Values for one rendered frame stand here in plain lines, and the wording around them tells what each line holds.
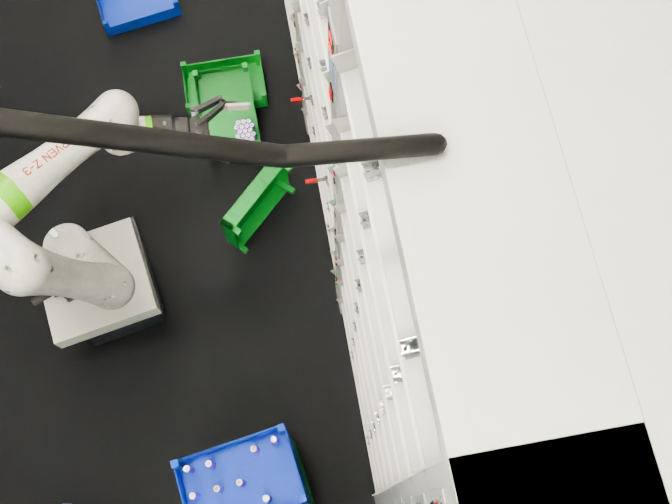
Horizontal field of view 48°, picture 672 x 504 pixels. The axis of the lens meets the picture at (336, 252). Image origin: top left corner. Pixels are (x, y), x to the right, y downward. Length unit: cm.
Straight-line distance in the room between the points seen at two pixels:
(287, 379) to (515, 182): 180
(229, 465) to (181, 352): 67
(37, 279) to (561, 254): 124
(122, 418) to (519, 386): 198
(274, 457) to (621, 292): 136
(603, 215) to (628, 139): 10
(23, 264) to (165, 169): 119
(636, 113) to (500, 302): 28
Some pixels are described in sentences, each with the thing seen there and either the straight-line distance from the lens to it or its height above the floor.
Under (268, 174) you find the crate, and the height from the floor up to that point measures 20.
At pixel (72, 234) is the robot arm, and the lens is 219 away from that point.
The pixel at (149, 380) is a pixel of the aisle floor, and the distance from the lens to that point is 264.
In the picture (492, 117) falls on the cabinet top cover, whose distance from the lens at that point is 89.
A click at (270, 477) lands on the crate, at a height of 48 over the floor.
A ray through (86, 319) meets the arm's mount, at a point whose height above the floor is 34.
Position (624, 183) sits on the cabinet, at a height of 176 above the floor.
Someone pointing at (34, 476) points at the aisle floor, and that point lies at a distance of 271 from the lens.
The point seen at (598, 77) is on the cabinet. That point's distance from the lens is 95.
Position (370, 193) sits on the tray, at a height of 151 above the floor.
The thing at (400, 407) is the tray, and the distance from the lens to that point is 122.
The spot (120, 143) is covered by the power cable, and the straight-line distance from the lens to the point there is 73.
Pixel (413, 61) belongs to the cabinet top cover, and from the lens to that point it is 92.
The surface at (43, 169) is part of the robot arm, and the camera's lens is 189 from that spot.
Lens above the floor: 252
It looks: 71 degrees down
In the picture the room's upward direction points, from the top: 1 degrees counter-clockwise
